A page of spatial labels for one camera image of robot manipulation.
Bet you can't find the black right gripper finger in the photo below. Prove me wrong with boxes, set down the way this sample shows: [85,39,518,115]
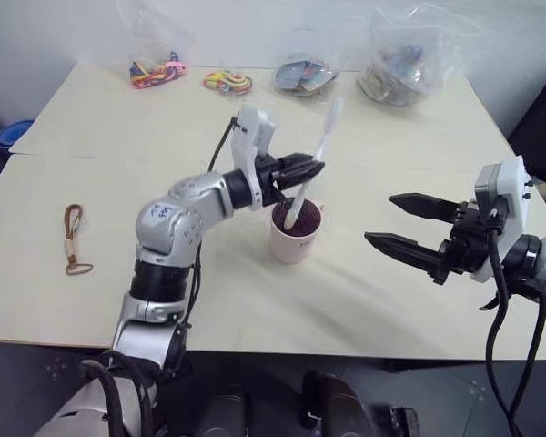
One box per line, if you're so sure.
[388,192,461,225]
[363,230,448,275]

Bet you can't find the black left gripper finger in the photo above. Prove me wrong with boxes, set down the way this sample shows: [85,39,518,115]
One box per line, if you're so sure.
[277,170,322,190]
[279,153,327,177]

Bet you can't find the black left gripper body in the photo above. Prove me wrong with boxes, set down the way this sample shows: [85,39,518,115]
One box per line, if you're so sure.
[254,154,289,208]

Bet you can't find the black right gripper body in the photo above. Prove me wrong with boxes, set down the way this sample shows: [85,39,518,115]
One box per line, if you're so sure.
[430,198,498,286]

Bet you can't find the white toothbrush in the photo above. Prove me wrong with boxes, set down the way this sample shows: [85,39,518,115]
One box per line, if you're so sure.
[284,96,346,231]

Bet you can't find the pink mug with dark inside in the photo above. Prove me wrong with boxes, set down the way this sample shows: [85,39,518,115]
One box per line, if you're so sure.
[270,198,325,266]

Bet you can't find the clear bag of cards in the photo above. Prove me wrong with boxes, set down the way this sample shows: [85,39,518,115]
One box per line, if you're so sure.
[272,52,340,99]

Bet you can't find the large clear bag of items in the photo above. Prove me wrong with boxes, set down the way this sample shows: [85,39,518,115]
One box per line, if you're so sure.
[355,2,489,108]

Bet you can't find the black chair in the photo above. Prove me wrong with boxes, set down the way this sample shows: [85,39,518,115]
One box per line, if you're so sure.
[504,66,546,184]

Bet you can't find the dark rounded shape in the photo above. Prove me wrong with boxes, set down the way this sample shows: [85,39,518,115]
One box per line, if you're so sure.
[194,393,252,437]
[301,371,379,437]

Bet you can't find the small dark block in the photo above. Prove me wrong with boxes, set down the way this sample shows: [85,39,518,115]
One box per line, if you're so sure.
[388,404,420,437]

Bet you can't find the blue bowl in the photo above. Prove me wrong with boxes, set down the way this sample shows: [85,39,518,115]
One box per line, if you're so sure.
[0,118,35,149]

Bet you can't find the silver robot torso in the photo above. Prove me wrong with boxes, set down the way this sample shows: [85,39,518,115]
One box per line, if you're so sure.
[35,350,167,437]

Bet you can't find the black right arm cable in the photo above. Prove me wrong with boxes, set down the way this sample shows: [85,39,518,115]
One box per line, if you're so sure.
[480,208,546,437]

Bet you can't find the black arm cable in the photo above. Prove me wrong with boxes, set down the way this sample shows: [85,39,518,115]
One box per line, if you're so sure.
[207,117,238,175]
[480,208,546,437]

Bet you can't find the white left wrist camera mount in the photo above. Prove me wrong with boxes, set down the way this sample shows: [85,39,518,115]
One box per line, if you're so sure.
[229,103,278,212]

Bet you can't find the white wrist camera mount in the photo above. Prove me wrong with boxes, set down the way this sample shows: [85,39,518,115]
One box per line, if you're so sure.
[470,154,534,281]
[229,103,278,212]

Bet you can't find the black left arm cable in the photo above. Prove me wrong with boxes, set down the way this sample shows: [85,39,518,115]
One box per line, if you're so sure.
[207,117,238,175]

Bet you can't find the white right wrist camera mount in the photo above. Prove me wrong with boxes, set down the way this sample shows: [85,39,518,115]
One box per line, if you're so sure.
[470,154,534,281]

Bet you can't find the colourful lanyard bundle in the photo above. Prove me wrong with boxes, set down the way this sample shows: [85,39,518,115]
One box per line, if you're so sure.
[202,67,256,97]

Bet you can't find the clear bag with colourful lanyard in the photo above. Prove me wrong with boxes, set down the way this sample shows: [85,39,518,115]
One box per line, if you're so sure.
[116,0,197,91]

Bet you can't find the brown leather key strap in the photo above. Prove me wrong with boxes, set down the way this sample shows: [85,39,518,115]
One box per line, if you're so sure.
[63,203,95,277]

